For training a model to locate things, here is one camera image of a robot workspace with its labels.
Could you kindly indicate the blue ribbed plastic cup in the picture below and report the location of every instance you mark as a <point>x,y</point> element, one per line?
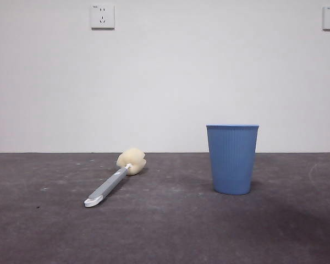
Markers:
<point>232,162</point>

